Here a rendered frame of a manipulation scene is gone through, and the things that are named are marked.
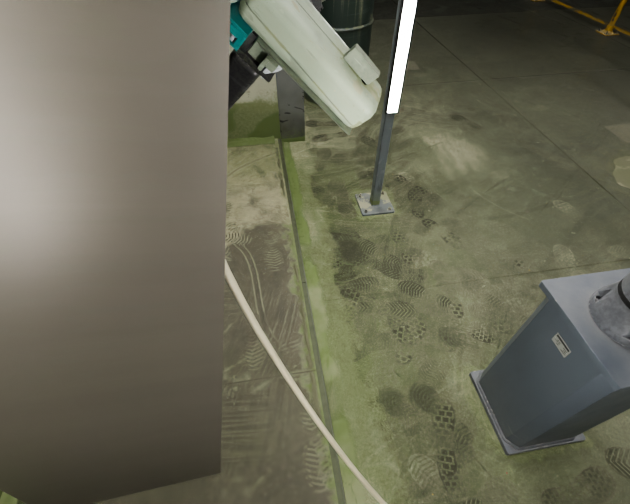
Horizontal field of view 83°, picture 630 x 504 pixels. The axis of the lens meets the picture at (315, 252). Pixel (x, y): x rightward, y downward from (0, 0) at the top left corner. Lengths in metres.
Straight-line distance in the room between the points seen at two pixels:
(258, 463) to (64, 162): 1.27
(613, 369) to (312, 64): 0.96
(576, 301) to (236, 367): 1.19
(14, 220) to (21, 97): 0.09
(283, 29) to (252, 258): 1.58
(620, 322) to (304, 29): 0.99
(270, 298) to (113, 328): 1.33
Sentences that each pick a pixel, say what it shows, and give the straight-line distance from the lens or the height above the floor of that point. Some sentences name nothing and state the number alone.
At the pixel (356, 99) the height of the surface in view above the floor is 1.28.
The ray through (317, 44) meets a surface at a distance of 0.36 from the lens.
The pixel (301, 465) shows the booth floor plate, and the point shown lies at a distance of 1.42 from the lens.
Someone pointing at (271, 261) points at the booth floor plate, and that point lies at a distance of 1.84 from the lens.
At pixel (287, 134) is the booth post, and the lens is 2.76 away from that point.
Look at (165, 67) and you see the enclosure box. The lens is 0.24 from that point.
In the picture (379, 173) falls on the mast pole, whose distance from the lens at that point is 2.07.
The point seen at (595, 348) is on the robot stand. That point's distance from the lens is 1.11.
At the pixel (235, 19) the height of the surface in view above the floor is 1.34.
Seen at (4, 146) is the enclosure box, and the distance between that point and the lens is 0.28.
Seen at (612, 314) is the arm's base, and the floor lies 0.69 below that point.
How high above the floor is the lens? 1.44
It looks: 48 degrees down
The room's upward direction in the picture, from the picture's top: straight up
